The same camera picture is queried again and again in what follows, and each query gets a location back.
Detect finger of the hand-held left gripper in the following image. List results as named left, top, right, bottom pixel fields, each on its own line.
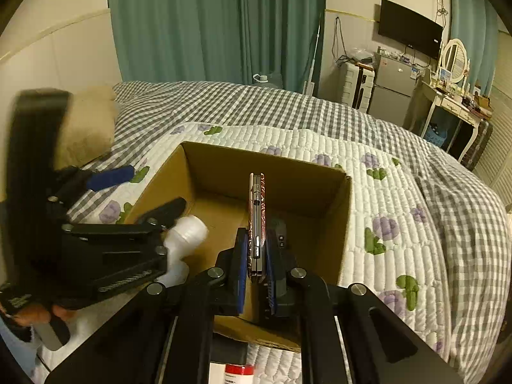
left=47, top=165, right=133, bottom=209
left=61, top=197, right=188, bottom=301

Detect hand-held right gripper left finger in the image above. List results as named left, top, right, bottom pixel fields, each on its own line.
left=44, top=227, right=251, bottom=384

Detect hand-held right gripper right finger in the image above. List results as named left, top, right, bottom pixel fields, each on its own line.
left=259, top=229, right=467, bottom=384

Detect red patterned case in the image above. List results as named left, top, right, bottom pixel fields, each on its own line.
left=247, top=172, right=267, bottom=279

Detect white plastic bottle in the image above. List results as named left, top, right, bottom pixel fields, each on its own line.
left=157, top=215, right=209, bottom=289

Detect brown cardboard box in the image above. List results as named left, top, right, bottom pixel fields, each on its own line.
left=121, top=141, right=353, bottom=353

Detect person's left hand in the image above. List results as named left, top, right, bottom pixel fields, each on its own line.
left=12, top=302, right=78, bottom=329

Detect small black device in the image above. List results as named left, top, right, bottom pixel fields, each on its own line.
left=269, top=217, right=289, bottom=249

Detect beige pillow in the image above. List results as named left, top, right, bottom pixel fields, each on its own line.
left=53, top=85, right=119, bottom=169

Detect red-capped white bottle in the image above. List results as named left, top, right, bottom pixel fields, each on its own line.
left=223, top=363, right=256, bottom=384

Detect white floral quilt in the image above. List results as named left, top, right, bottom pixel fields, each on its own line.
left=38, top=122, right=454, bottom=384

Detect grey checked blanket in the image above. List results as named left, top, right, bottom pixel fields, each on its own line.
left=66, top=80, right=512, bottom=369

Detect wide green curtain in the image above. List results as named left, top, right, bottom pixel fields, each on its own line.
left=107, top=0, right=327, bottom=93

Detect white ribbed suitcase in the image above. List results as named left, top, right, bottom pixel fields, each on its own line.
left=341, top=61, right=375, bottom=111

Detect white mop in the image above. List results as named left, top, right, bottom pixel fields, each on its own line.
left=302, top=21, right=323, bottom=97

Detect blue plastic stool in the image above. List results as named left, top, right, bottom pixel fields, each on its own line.
left=426, top=122, right=449, bottom=147

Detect silver fridge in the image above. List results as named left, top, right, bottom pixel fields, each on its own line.
left=367, top=52, right=423, bottom=129

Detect white dressing table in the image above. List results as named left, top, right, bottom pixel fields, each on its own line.
left=417, top=68, right=493, bottom=163

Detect white louvered door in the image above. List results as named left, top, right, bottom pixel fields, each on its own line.
left=471, top=83, right=512, bottom=203

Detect black flat television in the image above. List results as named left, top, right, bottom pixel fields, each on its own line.
left=378, top=0, right=444, bottom=60

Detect oval white mirror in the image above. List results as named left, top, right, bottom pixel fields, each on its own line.
left=439, top=38, right=469, bottom=83

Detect narrow green curtain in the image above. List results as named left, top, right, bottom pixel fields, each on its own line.
left=447, top=0, right=505, bottom=97

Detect black wall cables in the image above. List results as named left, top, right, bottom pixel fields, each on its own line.
left=333, top=15, right=353, bottom=69

